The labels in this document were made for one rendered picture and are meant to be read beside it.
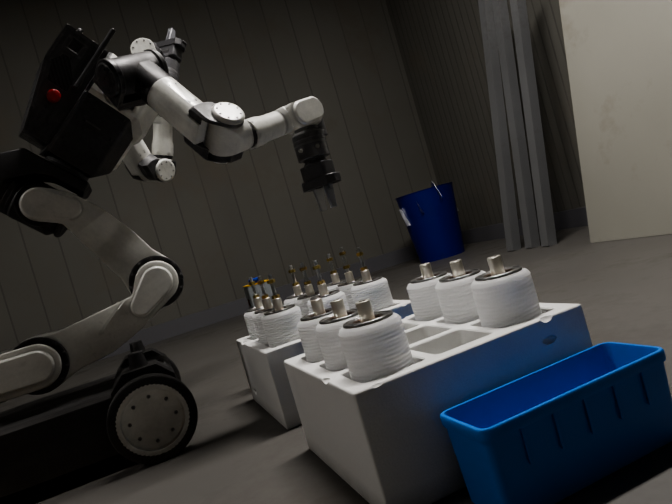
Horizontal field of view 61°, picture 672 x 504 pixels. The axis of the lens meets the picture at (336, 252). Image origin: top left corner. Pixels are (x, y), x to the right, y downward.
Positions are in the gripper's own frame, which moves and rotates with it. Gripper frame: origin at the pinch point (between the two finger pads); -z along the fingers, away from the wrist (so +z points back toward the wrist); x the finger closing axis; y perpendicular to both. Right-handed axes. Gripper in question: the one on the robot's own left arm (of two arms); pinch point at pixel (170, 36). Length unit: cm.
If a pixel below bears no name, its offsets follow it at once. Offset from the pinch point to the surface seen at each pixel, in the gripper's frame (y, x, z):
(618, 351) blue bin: 43, 130, 115
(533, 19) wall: -193, 112, -118
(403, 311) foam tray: 4, 87, 101
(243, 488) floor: 42, 69, 139
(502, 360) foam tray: 50, 115, 117
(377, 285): 7, 81, 95
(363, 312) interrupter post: 59, 97, 111
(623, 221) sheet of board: -142, 147, 36
